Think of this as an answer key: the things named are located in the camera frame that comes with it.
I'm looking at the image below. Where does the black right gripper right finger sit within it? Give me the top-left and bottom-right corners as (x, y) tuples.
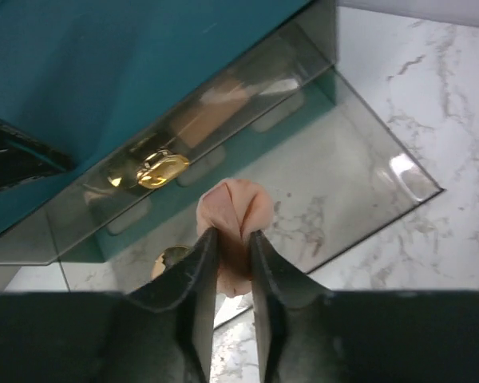
(249, 232), (479, 382)

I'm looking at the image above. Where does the teal drawer organizer box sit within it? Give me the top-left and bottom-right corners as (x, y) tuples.
(0, 0), (340, 264)

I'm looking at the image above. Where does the foundation bottle grey cap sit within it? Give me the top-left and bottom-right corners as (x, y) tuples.
(169, 77), (251, 148)

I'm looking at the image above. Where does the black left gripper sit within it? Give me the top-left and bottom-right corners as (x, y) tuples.
(0, 119), (75, 192)

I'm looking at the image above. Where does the gold round jar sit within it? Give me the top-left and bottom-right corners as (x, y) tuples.
(151, 245), (191, 280)

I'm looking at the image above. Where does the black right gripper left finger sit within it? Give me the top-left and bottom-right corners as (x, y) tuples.
(0, 229), (219, 382)

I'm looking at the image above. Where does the peach makeup sponge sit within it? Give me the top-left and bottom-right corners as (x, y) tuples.
(196, 178), (274, 298)

